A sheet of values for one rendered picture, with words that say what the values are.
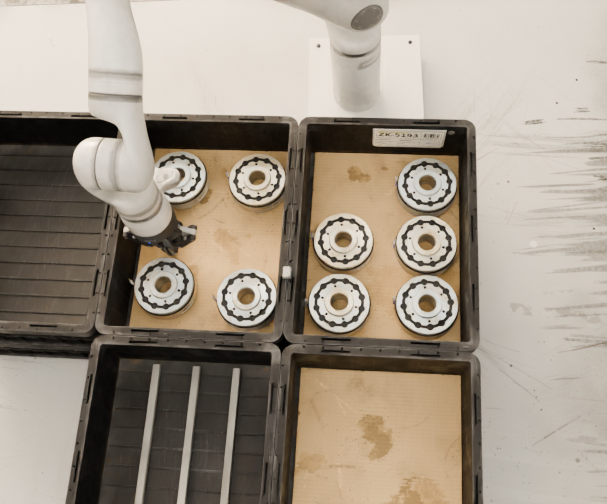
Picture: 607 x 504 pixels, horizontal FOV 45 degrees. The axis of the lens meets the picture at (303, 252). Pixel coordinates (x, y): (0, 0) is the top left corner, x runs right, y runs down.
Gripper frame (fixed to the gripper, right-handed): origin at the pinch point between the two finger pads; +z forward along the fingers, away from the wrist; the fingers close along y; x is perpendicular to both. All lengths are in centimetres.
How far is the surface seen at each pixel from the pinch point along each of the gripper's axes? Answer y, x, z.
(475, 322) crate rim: 51, -13, -7
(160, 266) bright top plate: -1.1, -3.8, -0.3
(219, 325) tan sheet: 9.6, -13.1, 2.5
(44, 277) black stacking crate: -22.7, -5.7, 2.7
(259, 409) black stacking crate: 17.6, -26.8, 2.7
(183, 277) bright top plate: 3.2, -5.7, -0.5
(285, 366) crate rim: 22.5, -21.5, -7.5
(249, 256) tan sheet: 13.7, -0.4, 2.6
